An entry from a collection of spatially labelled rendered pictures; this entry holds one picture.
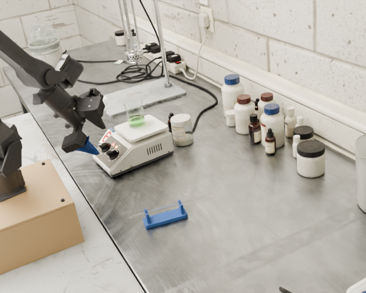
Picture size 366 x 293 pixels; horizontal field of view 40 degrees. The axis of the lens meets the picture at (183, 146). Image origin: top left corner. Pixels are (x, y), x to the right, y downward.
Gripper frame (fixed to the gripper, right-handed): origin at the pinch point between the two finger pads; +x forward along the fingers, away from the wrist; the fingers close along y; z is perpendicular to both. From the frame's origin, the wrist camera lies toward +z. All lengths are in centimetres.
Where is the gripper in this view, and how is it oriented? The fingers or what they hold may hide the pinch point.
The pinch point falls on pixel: (93, 133)
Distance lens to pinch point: 132.9
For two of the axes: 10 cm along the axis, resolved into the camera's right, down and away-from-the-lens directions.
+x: 5.3, 5.9, 6.0
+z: 8.4, -3.1, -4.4
